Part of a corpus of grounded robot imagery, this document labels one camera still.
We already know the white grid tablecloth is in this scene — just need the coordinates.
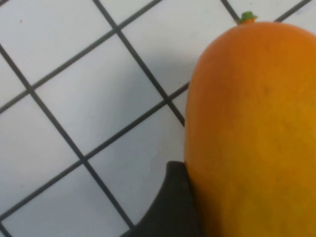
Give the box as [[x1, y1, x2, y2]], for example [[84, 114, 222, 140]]
[[0, 0, 316, 237]]

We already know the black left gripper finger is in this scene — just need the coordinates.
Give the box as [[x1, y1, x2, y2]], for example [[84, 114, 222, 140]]
[[120, 160, 203, 237]]

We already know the orange-tipped yellow mango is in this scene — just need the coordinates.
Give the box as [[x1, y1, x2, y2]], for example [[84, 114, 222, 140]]
[[184, 11, 316, 237]]

